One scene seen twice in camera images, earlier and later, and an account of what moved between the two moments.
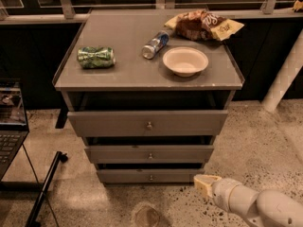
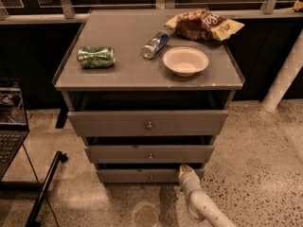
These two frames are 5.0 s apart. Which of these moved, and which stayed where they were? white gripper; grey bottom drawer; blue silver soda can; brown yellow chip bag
Moved: white gripper
Stayed: grey bottom drawer; blue silver soda can; brown yellow chip bag
